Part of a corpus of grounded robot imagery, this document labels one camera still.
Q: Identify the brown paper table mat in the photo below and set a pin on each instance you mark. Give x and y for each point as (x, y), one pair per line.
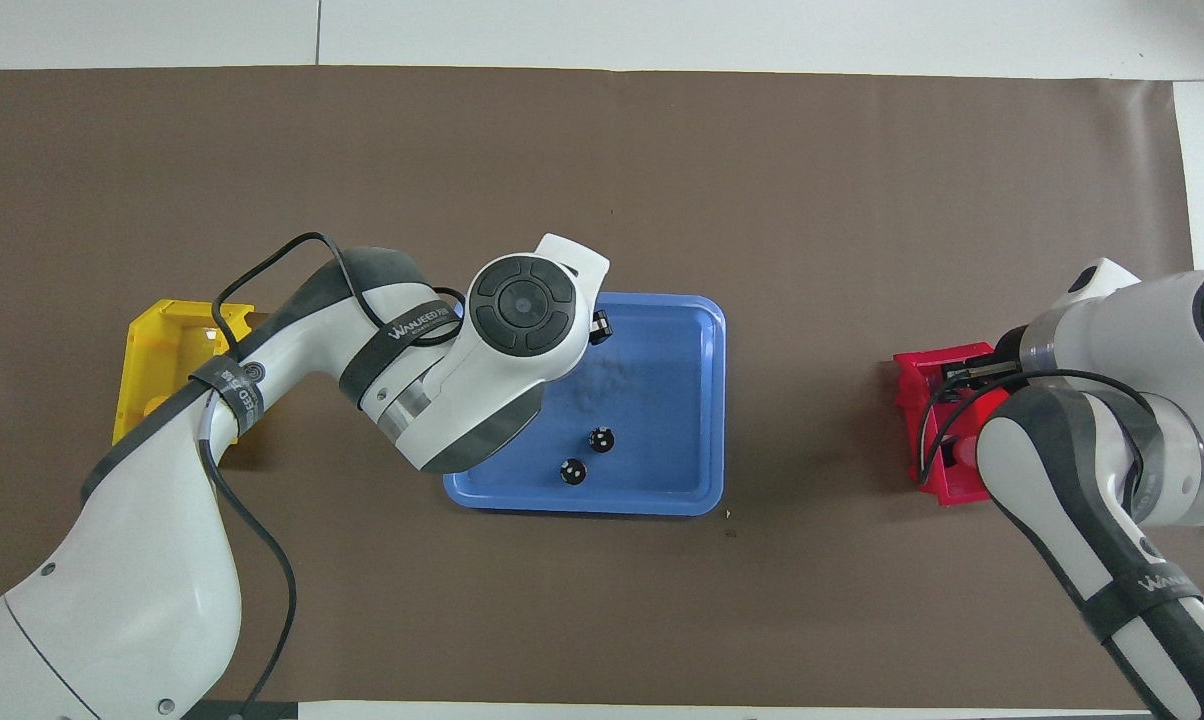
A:
(662, 620)

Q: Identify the yellow plastic storage bin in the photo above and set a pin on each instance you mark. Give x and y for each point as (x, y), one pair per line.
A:
(147, 350)

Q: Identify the blue plastic tray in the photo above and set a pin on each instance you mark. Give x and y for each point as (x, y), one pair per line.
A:
(662, 420)

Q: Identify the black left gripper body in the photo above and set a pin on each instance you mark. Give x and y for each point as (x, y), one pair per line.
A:
(601, 328)

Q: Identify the red push button switch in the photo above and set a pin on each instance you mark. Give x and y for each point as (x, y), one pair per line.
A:
(965, 452)

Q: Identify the red plastic storage bin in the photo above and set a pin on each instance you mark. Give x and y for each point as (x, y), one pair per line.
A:
(912, 400)

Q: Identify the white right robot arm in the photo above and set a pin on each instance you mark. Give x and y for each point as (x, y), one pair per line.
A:
(1112, 330)

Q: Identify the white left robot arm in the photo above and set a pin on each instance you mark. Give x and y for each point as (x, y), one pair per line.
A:
(112, 600)

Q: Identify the black cylindrical capacitor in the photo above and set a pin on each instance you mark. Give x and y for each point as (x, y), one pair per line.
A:
(601, 439)
(572, 472)

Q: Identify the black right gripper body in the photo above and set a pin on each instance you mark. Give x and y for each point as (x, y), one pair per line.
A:
(1015, 355)

